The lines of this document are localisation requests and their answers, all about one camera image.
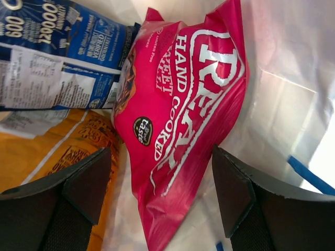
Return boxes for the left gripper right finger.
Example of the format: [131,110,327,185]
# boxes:
[212,146,334,250]

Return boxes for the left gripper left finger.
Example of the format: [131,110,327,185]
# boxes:
[1,148,112,250]

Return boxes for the orange snack bag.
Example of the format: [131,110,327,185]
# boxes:
[1,109,121,250]

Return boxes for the red KitKat snack bag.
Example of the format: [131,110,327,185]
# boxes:
[113,1,248,250]

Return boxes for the dark blue snack packet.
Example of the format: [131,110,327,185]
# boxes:
[1,1,140,111]

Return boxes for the front blue bag handle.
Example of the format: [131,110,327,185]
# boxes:
[287,156,334,196]

